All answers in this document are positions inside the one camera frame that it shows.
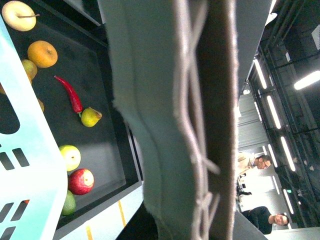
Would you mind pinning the brown kiwi fruit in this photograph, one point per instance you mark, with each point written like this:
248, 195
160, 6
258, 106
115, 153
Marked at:
41, 105

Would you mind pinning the white pear with stem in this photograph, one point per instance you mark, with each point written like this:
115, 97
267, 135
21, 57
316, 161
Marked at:
19, 16

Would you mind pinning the green yellow apple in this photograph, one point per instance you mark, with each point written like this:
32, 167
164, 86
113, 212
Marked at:
71, 156

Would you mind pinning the man in black shirt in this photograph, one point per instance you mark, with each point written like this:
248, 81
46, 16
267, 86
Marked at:
263, 220

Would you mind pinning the green avocado near edge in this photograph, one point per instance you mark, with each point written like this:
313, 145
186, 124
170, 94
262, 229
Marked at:
69, 204

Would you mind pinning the red apple near edge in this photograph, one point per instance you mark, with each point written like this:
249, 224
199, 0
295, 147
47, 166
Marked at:
81, 181

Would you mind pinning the light blue shopping basket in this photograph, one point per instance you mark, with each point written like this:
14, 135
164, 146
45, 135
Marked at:
174, 66

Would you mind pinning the red chili pepper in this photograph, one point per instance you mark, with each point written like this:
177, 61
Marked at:
73, 96

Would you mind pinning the yellow green pear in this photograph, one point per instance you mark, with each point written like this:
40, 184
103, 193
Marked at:
90, 117

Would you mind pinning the man with glasses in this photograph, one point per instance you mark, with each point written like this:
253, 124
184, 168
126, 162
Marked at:
248, 161

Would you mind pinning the olive green small fruit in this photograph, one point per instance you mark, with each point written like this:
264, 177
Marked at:
30, 68

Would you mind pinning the yellow brown round pear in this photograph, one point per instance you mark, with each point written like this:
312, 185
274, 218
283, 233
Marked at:
42, 54

